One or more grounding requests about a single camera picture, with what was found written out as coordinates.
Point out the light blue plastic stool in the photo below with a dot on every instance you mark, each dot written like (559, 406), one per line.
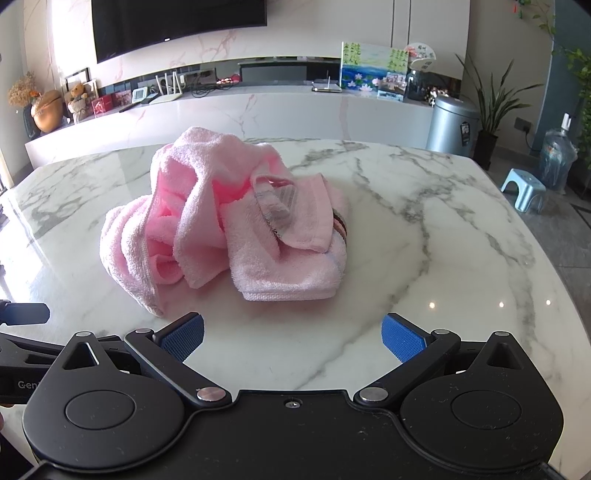
(524, 187)

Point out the wall socket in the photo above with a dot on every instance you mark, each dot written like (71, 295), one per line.
(524, 124)

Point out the round paper hand fan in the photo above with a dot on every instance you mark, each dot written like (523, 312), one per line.
(421, 57)

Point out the red box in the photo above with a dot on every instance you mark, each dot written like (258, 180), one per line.
(101, 107)

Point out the silver trash can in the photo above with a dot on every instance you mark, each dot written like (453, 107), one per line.
(450, 127)

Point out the black wall television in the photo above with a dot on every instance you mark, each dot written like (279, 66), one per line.
(175, 25)

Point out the white router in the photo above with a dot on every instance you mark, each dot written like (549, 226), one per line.
(166, 94)

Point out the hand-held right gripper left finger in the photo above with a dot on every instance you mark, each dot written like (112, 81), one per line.
(182, 339)

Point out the potted green plant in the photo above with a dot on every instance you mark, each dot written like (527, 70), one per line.
(489, 106)

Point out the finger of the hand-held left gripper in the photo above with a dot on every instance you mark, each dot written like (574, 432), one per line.
(27, 314)
(27, 346)

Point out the pink towel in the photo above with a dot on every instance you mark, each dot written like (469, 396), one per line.
(217, 217)

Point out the dark glass jar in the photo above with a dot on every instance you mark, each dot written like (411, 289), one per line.
(419, 85)

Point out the large water bottle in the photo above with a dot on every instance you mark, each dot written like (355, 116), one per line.
(556, 161)

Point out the pink patterned box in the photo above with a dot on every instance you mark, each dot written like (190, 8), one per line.
(123, 98)

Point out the brown teddy bear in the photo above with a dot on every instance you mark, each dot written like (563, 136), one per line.
(77, 99)

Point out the small white desk clock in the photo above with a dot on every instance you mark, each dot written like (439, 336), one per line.
(139, 95)

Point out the black picture frame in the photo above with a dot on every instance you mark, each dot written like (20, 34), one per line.
(69, 82)

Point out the dried flower bunch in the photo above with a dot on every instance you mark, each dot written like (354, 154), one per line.
(23, 90)

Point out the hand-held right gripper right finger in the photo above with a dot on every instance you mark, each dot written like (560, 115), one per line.
(404, 339)

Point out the water lily painting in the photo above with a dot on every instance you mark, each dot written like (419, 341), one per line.
(364, 69)

